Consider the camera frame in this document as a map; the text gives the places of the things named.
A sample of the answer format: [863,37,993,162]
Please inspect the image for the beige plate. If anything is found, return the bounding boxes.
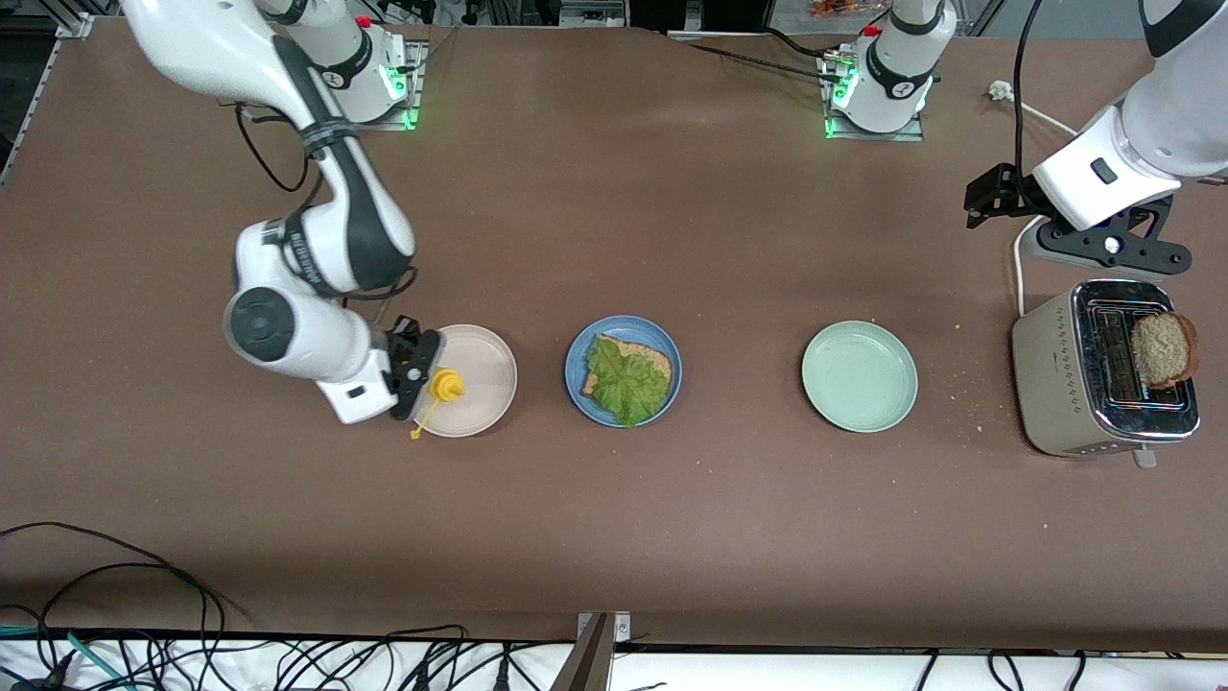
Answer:
[413,324,518,439]

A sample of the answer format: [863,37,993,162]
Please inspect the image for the white toaster power cable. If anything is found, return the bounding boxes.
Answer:
[988,81,1077,318]

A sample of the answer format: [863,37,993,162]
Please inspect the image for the brown bread slice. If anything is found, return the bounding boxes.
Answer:
[1130,312,1200,391]
[581,336,674,396]

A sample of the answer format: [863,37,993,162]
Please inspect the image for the tangled black floor cables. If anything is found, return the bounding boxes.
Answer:
[230,624,538,691]

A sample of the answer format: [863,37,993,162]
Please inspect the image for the green lettuce leaf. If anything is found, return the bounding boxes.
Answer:
[585,334,671,428]

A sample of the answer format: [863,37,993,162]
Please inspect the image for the beige chrome toaster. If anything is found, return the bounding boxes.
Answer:
[1011,278,1202,469]

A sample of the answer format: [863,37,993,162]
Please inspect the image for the teal floor cable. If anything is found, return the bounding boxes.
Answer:
[0,624,130,691]

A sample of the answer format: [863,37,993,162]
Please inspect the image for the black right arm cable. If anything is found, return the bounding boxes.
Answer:
[235,101,319,193]

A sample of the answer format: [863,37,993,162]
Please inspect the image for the black floor cable loop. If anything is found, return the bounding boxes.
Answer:
[0,521,228,691]

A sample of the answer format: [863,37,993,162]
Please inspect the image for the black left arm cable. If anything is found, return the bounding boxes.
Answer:
[1011,0,1047,193]

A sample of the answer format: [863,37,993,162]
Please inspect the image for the thin black table cable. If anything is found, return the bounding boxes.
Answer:
[683,42,843,83]

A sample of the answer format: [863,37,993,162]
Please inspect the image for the blue plate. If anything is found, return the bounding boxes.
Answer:
[564,315,683,428]

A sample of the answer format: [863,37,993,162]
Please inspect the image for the yellow squeeze bottle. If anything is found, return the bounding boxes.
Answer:
[410,369,468,441]

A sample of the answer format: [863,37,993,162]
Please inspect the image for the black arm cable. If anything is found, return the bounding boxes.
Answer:
[1011,0,1047,193]
[235,101,319,193]

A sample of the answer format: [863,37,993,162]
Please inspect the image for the thick black table cable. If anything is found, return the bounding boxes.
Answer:
[763,27,832,59]

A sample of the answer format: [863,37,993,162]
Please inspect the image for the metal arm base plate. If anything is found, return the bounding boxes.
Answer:
[317,38,428,132]
[820,48,927,143]

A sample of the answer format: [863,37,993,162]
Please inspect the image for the pale green plate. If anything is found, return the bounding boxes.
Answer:
[801,321,919,434]

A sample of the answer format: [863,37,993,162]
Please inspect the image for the metal table bracket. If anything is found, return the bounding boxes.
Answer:
[552,611,632,691]

